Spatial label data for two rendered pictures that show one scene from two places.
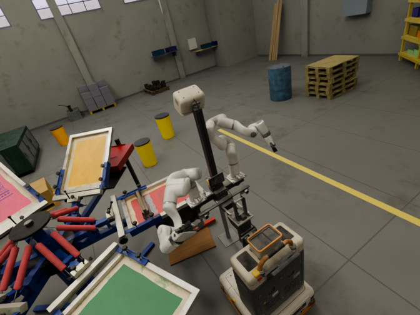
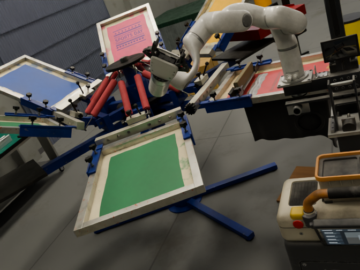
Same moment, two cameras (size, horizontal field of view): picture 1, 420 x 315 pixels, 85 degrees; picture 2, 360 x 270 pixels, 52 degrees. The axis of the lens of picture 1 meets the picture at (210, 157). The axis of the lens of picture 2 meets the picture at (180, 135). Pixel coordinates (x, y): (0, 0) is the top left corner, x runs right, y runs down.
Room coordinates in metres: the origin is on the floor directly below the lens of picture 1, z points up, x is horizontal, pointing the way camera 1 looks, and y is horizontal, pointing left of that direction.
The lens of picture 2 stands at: (0.07, -0.80, 1.80)
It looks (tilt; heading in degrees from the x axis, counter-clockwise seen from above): 23 degrees down; 55
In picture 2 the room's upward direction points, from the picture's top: 22 degrees counter-clockwise
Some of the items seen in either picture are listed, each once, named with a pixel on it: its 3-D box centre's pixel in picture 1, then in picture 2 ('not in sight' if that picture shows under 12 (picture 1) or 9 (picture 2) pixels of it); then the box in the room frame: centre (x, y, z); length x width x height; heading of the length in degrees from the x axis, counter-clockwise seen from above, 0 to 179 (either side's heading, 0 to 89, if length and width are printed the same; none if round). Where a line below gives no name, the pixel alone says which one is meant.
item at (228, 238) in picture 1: (222, 210); not in sight; (1.99, 0.02, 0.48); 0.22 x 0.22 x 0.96; 21
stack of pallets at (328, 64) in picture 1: (330, 76); not in sight; (5.95, -3.71, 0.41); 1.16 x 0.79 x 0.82; 113
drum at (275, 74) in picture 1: (280, 82); not in sight; (6.42, -2.48, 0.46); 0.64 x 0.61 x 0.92; 22
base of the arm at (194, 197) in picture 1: (194, 193); (291, 64); (1.53, 0.21, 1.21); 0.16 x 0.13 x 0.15; 24
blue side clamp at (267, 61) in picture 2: (134, 194); (251, 68); (2.08, 0.91, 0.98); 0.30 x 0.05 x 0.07; 111
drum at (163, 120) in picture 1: (165, 125); not in sight; (5.70, 0.93, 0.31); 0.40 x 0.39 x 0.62; 22
